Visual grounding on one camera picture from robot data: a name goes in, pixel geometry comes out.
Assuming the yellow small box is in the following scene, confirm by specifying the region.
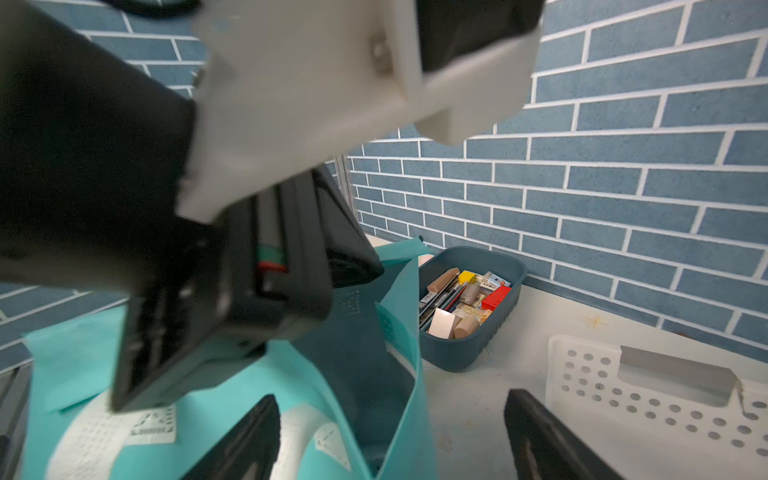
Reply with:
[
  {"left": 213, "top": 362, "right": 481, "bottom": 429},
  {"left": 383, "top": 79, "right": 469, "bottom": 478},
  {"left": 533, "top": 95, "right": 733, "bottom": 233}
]
[{"left": 458, "top": 270, "right": 477, "bottom": 284}]

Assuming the white perforated plastic basket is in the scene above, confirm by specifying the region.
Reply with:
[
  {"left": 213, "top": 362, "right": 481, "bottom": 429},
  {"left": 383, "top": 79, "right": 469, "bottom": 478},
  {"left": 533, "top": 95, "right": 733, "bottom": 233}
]
[{"left": 545, "top": 335, "right": 767, "bottom": 479}]

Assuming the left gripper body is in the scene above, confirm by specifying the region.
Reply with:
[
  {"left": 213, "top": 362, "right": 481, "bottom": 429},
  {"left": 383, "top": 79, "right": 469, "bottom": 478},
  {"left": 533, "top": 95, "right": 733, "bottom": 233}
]
[{"left": 111, "top": 166, "right": 383, "bottom": 413}]

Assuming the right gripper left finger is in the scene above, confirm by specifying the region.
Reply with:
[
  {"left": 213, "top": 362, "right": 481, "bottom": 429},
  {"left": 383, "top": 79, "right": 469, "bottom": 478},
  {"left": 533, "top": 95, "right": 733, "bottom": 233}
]
[{"left": 182, "top": 395, "right": 281, "bottom": 480}]

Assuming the teal insulated delivery bag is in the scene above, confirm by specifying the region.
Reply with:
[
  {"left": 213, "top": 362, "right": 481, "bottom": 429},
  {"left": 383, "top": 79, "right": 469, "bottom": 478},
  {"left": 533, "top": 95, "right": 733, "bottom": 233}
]
[{"left": 21, "top": 239, "right": 437, "bottom": 479}]

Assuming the red small box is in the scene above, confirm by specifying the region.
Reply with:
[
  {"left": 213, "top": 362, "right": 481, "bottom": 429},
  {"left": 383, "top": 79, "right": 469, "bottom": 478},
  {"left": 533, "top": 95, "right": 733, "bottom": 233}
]
[{"left": 481, "top": 285, "right": 511, "bottom": 311}]

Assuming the brown small box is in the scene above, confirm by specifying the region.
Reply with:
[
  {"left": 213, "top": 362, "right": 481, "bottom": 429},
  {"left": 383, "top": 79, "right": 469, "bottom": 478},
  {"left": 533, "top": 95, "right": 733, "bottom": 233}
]
[{"left": 427, "top": 267, "right": 459, "bottom": 293}]

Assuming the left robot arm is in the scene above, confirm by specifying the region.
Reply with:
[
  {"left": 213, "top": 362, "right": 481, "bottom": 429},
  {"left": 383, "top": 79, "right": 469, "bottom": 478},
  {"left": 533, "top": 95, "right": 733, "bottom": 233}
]
[{"left": 1, "top": 1, "right": 384, "bottom": 412}]

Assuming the dark teal storage bin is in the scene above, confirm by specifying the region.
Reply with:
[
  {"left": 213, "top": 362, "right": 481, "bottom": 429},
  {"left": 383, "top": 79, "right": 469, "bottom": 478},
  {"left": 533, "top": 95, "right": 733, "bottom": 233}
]
[{"left": 417, "top": 246, "right": 527, "bottom": 372}]

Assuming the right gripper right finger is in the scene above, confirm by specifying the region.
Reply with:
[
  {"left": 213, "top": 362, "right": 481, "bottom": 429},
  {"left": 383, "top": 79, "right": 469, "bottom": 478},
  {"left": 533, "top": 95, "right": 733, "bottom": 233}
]
[{"left": 504, "top": 389, "right": 620, "bottom": 480}]

